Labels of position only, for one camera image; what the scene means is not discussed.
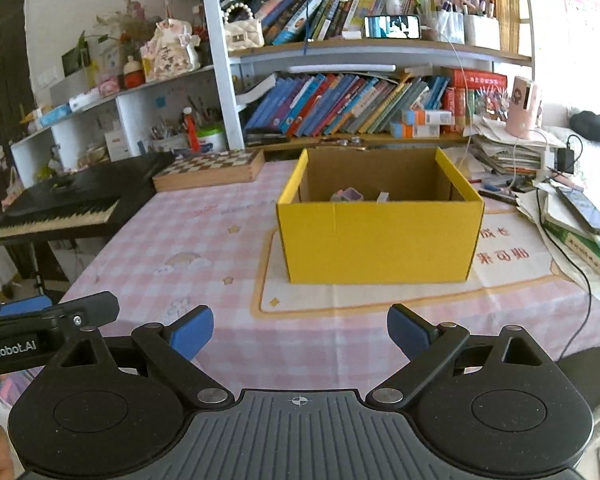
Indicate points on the white pen container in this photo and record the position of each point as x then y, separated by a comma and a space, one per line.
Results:
482, 32

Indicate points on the loose white papers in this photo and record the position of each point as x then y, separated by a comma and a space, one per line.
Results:
532, 206

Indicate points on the pink checkered cloth desktop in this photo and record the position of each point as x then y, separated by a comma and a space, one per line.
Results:
205, 230

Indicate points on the white rectangular box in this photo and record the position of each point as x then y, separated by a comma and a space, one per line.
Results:
84, 101

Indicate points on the white pearl handbag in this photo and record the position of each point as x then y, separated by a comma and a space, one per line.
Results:
244, 32

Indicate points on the orange and white medicine box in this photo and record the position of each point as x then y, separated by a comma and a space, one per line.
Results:
427, 117
415, 130

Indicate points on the small grey mouse toy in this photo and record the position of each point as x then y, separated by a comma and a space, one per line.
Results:
349, 194

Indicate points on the wooden chessboard box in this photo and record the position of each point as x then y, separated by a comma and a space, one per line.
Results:
210, 165

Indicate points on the white box with red label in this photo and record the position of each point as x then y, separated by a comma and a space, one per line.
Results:
117, 146

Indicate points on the black stapler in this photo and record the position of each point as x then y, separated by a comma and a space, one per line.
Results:
265, 140

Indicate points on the smartphone with lit screen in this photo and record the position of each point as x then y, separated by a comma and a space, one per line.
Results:
392, 26

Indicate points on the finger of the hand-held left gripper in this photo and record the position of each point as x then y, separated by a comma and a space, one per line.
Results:
92, 307
27, 305

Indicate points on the floral ornament bag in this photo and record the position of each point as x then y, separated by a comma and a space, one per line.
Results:
171, 52

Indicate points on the dark picture frame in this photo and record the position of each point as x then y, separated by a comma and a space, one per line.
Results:
76, 61

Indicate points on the white holder with tools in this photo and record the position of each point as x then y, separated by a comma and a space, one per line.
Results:
169, 142

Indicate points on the red and white doll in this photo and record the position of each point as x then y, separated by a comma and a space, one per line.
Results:
133, 76

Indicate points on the white bookshelf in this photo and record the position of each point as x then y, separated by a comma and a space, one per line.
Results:
217, 35

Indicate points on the yellow cardboard box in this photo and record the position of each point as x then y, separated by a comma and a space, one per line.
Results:
380, 245

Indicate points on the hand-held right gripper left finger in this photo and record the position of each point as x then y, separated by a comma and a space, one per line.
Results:
192, 332

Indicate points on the stack of magazines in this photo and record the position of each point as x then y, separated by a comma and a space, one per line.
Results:
505, 155

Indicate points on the black charger adapter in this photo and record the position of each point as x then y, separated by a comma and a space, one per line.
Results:
565, 161

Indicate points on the black cloth bag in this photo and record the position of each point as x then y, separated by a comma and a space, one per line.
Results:
597, 127

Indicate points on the small silver metal object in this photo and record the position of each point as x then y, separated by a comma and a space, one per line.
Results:
341, 143

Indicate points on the black electronic keyboard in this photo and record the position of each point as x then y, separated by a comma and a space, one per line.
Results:
70, 200

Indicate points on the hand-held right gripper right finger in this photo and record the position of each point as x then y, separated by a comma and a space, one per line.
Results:
407, 332

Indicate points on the long row of colourful books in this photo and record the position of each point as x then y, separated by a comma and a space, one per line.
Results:
330, 105

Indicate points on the white jar with green lid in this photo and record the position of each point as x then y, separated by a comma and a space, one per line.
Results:
211, 139

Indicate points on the dried flower bouquet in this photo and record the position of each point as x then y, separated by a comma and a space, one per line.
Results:
127, 22

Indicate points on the white light bar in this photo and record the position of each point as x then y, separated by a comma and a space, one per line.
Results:
340, 68

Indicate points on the thick green book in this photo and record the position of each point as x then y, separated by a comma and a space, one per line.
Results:
585, 255

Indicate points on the short row of leaning books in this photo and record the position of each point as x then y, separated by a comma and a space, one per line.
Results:
300, 15

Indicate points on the thick white-paged book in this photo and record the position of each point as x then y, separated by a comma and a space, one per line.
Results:
255, 91

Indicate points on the red bottle with white cap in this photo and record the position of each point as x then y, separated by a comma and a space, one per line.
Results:
192, 132

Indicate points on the pink cylinder holder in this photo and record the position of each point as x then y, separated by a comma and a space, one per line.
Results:
522, 110

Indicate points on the blue and white packet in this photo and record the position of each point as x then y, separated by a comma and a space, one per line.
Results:
55, 116

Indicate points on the clear pen container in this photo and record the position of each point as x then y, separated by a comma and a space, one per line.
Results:
449, 27

